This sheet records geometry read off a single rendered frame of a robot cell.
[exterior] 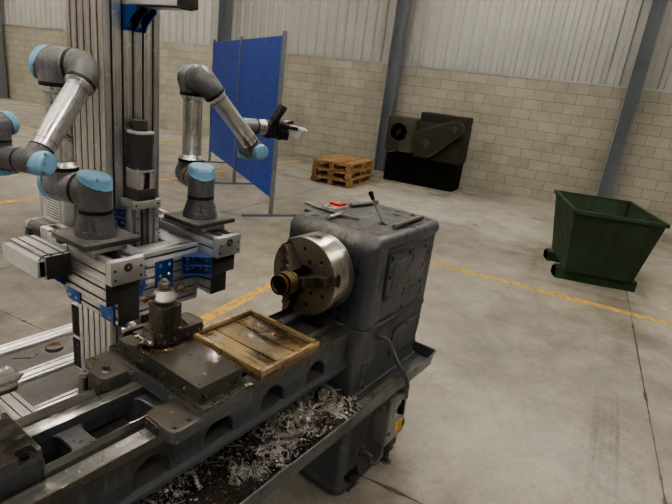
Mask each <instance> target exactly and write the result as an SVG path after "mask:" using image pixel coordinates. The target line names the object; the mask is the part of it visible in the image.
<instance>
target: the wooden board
mask: <svg viewBox="0 0 672 504"><path fill-rule="evenodd" d="M252 310H253V309H248V311H247V310H246V311H245V312H244V311H243V312H240V313H237V314H234V315H231V316H229V317H227V318H224V320H223V319H221V320H218V321H216V322H213V323H211V324H208V325H205V326H204V327H203V330H202V331H201V332H198V333H195V334H193V338H194V339H195V340H197V341H198V342H200V343H202V344H204V345H205V346H207V347H209V348H211V349H212V350H214V351H216V352H218V353H219V354H222V355H223V356H225V357H226V358H227V357H228V359H230V360H231V361H233V362H235V363H237V364H238V365H240V366H242V367H243V372H244V373H246V374H247V375H249V376H251V377H253V378H254V379H256V380H258V381H260V382H263V381H264V380H266V379H268V378H270V377H272V376H273V375H275V374H277V373H279V372H281V371H282V370H285V369H286V368H288V367H290V366H292V365H294V364H295V363H297V362H299V361H301V360H302V359H304V358H306V357H308V356H309V355H311V354H313V353H315V352H317V351H318V350H319V344H320V342H319V341H317V340H316V339H314V338H312V337H310V336H308V335H305V334H303V333H301V332H298V331H297V330H295V329H293V328H290V327H288V326H286V325H284V324H280V323H279V322H278V321H276V320H274V319H272V318H270V317H268V316H266V315H263V314H261V313H258V312H256V311H255V310H253V311H252ZM238 314H239V315H238ZM249 315H250V316H249ZM248 316H249V317H251V318H250V319H249V320H251V321H249V320H248V318H249V317H248ZM252 316H253V317H252ZM241 318H242V319H241ZM244 318H245V319H246V321H249V322H246V321H241V320H244ZM253 318H254V321H253ZM255 319H256V320H255ZM257 319H258V320H259V321H257ZM237 320H239V321H237ZM260 321H261V322H262V321H264V322H262V323H261V322H260ZM234 322H236V323H234ZM242 322H243V323H244V324H243V323H242ZM256 322H259V323H256ZM230 323H231V324H230ZM246 323H248V324H246ZM250 323H252V324H250ZM260 323H261V324H260ZM263 323H265V324H263ZM225 324H226V325H225ZM238 324H239V325H238ZM245 324H246V325H245ZM266 324H267V326H268V327H266ZM268 324H269V325H271V327H270V326H269V325H268ZM209 325H210V326H209ZM224 325H225V326H224ZM227 325H229V326H227ZM234 325H235V326H234ZM247 325H249V326H247ZM250 325H251V326H250ZM255 325H257V326H258V325H259V326H260V327H262V329H261V328H260V327H259V326H258V328H257V330H256V329H255V327H256V326H255ZM263 325H264V326H263ZM222 326H223V327H222ZM241 326H242V327H241ZM245 326H247V327H245ZM252 326H255V327H254V328H253V327H252ZM218 327H219V328H218ZM220 327H221V328H220ZM231 327H232V328H231ZM233 327H234V328H233ZM248 327H250V328H248ZM273 327H277V328H273ZM217 328H218V329H219V330H216V329H217ZM235 328H236V329H235ZM240 328H241V329H240ZM269 328H270V329H269ZM242 329H243V330H242ZM251 329H254V330H255V331H254V330H251ZM258 329H259V330H258ZM260 329H261V330H260ZM266 329H268V330H266ZM212 330H213V331H212ZM230 330H231V331H230ZM263 330H264V331H263ZM276 330H278V331H276ZM218 331H219V332H218ZM260 331H261V332H264V333H261V332H260ZM279 331H282V332H279ZM210 332H211V333H210ZM212 332H213V333H212ZM267 332H268V333H267ZM269 332H271V333H269ZM275 332H276V333H275ZM203 333H205V334H206V335H204V334H203ZM274 333H275V334H274ZM280 333H281V336H280V337H276V336H279V335H280ZM284 333H285V334H284ZM287 333H288V334H287ZM210 334H212V335H210ZM239 334H240V335H239ZM268 334H269V335H268ZM271 334H272V335H274V336H272V335H271ZM277 334H278V335H277ZM283 334H284V335H283ZM282 335H283V336H282ZM291 335H293V337H291ZM227 336H228V337H229V338H228V337H227ZM230 336H231V337H230ZM271 336H272V337H271ZM210 337H211V338H210ZM273 337H276V338H273ZM289 337H290V338H289ZM205 338H206V339H205ZM209 338H210V339H212V340H210V339H209ZM213 338H214V339H213ZM231 338H233V339H231ZM234 338H235V339H234ZM282 338H283V339H282ZM293 338H294V339H293ZM276 339H277V340H276ZM287 339H288V340H290V341H291V342H289V341H288V340H287ZM295 340H297V342H298V340H300V341H299V342H301V345H299V344H300V343H299V342H298V345H297V342H296V341H295ZM280 341H281V343H278V342H280ZM283 341H285V342H283ZM287 341H288V342H287ZM218 342H219V343H218ZM242 342H243V343H242ZM292 342H293V343H295V344H293V343H292ZM304 342H305V343H306V344H305V345H306V346H303V345H304V344H302V343H304ZM212 343H214V344H212ZM308 343H309V344H308ZM284 345H285V346H284ZM289 345H290V346H289ZM300 346H303V347H302V348H301V347H300ZM285 347H286V348H287V349H286V348H285ZM300 348H301V349H300ZM285 349H286V350H285ZM289 349H290V350H289ZM292 349H294V350H295V351H294V350H292ZM260 350H262V351H260ZM268 350H269V351H268ZM279 350H280V351H279ZM272 351H273V352H272ZM293 351H294V352H293ZM263 353H264V355H263ZM267 353H268V355H267ZM272 353H273V354H274V355H273V354H272ZM286 353H287V354H286ZM254 354H255V355H254ZM269 354H270V355H269ZM258 355H259V356H258ZM260 355H261V356H262V357H264V359H263V358H262V359H261V357H260ZM269 356H270V357H269ZM250 357H251V358H250ZM254 357H255V358H254ZM256 357H257V358H256ZM258 358H260V359H258ZM266 358H268V359H269V361H268V359H266ZM270 358H271V360H270ZM248 359H250V360H248ZM283 359H284V360H283ZM242 360H243V361H242ZM246 360H247V361H246ZM263 360H264V361H263ZM275 360H276V361H275ZM277 360H278V361H277ZM262 361H263V362H262ZM273 361H275V362H273ZM254 362H255V363H254ZM253 363H254V364H253ZM271 363H272V364H271ZM254 365H255V366H254ZM261 365H262V366H264V367H262V366H261ZM260 367H261V368H260ZM265 367H266V368H265ZM261 370H264V371H261Z"/></svg>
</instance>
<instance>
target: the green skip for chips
mask: <svg viewBox="0 0 672 504"><path fill-rule="evenodd" d="M554 193H555V194H556V201H555V214H554V227H553V239H552V249H551V248H546V249H544V253H543V256H544V258H545V259H546V260H548V261H554V262H559V263H561V264H557V263H554V265H552V268H551V273H552V275H553V276H554V277H556V278H561V279H567V280H572V281H577V282H582V283H588V284H593V285H598V286H604V287H609V288H614V289H619V290H625V291H630V292H635V289H636V286H637V281H636V280H635V277H636V276H637V274H638V272H639V271H640V269H641V268H642V266H643V264H644V263H645V261H646V259H647V258H648V256H649V255H650V253H651V251H652V250H653V248H654V247H655V245H656V243H657V242H658V240H659V238H660V237H661V235H662V234H663V232H664V230H665V229H666V228H667V229H670V226H671V225H669V224H668V223H666V222H665V221H663V220H661V219H660V218H658V217H656V216H655V215H653V214H652V213H650V212H648V211H647V210H645V209H643V208H642V207H640V206H639V205H637V204H635V203H634V202H632V201H626V200H620V199H613V198H607V197H600V196H594V195H587V194H581V193H574V192H568V191H561V190H554Z"/></svg>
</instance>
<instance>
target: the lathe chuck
mask: <svg viewBox="0 0 672 504"><path fill-rule="evenodd" d="M314 236H319V237H321V238H322V239H317V238H314ZM290 240H291V242H292V244H293V246H294V248H295V251H296V253H297V255H298V257H299V259H300V262H301V264H302V265H305V266H304V267H303V268H301V269H299V270H297V271H295V273H297V274H298V276H302V275H304V274H307V273H309V269H310V271H311V273H313V274H319V275H324V276H329V277H334V278H336V277H337V275H338V276H339V286H338V288H337V287H329V288H327V289H320V288H312V289H311V288H306V287H305V288H303V289H302V290H301V292H300V294H299V296H298V298H297V300H296V302H295V304H294V306H293V309H294V310H295V311H297V312H299V313H301V314H304V315H317V314H320V313H322V312H324V311H327V310H329V309H331V308H333V307H335V306H337V305H338V304H339V303H340V302H341V301H342V300H343V299H344V297H345V295H346V293H347V290H348V287H349V268H348V264H347V261H346V258H345V256H344V254H343V252H342V251H341V249H340V248H339V246H338V245H337V244H336V243H335V242H334V241H333V240H332V239H330V238H329V237H327V236H325V235H323V234H320V233H307V234H303V235H299V236H295V237H291V238H290ZM282 258H283V257H282V254H281V252H280V250H279V249H278V251H277V253H276V256H275V260H274V276H275V275H277V274H278V273H280V272H281V270H280V268H281V267H282V263H281V261H280V260H281V259H282ZM335 303H336V305H334V304H335ZM332 305H334V306H333V307H331V306H332ZM330 307H331V308H330Z"/></svg>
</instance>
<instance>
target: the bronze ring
mask: <svg viewBox="0 0 672 504"><path fill-rule="evenodd" d="M297 277H299V276H298V274H297V273H295V272H293V271H292V270H289V269H285V270H283V271H282V272H280V273H278V274H277V275H275V276H273V277H272V278H271V281H270V285H271V289H272V291H273V292H274V293H275V294H277V295H283V294H284V295H286V294H292V293H294V292H296V291H297V289H298V285H299V283H298V278H297Z"/></svg>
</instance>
